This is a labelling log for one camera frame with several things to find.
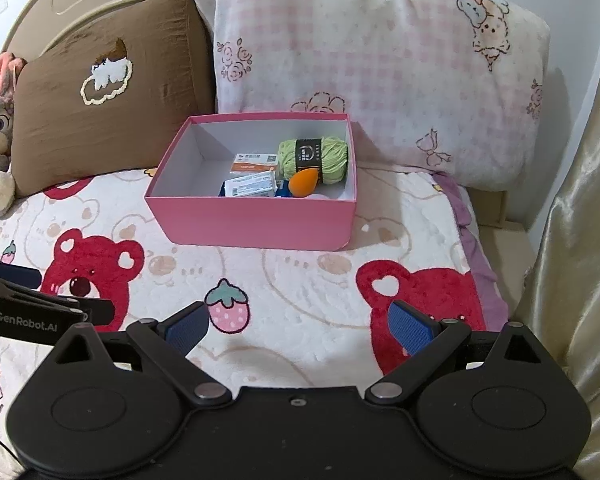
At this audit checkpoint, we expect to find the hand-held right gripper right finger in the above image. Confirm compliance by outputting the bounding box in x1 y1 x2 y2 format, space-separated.
363 299 557 405

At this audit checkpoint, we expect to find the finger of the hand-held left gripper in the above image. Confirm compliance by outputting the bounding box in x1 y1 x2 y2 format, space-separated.
0 258 44 291
0 275 116 334

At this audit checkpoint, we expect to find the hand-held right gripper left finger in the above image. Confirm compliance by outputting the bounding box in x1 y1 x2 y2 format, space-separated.
41 301 234 408

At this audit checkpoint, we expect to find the pink box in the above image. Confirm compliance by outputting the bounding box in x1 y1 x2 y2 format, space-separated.
144 112 363 252

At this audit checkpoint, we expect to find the blue packet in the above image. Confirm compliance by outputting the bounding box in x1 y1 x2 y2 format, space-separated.
217 170 293 199

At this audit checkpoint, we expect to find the clear box with orange label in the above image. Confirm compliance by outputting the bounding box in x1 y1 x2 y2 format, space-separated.
228 152 279 176

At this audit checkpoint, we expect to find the orange makeup sponge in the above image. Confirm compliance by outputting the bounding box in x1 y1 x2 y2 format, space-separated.
287 169 322 198

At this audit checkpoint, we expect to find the red bear printed blanket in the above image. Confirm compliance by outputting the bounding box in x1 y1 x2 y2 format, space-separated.
0 167 511 480

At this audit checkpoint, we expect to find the gold curtain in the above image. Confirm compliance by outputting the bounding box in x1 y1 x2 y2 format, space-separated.
522 85 600 480

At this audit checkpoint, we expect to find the green yarn ball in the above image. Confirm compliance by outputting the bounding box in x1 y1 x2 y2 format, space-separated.
277 136 350 186

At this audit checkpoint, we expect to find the brown pillow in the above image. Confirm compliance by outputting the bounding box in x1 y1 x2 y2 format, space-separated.
7 0 217 198

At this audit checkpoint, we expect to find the pink checked pillow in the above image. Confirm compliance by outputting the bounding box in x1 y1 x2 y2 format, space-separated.
184 0 552 192

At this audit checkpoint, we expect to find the black cable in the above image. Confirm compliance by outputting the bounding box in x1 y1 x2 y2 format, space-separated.
0 422 23 466

